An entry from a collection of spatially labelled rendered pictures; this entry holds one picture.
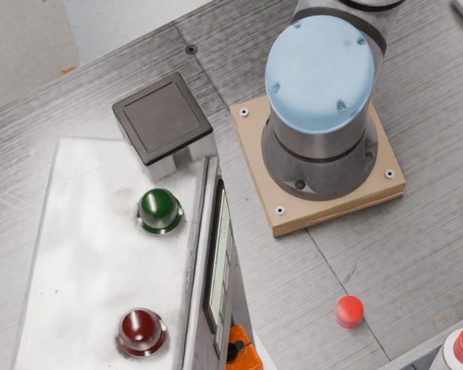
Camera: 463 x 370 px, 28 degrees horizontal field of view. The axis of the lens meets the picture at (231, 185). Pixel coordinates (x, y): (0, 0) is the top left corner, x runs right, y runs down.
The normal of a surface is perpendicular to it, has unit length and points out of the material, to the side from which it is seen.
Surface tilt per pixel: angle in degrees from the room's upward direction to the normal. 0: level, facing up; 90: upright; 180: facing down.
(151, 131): 0
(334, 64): 10
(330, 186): 75
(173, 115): 0
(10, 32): 0
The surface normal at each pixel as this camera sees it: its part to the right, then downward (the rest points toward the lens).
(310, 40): -0.13, -0.25
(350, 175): 0.49, 0.62
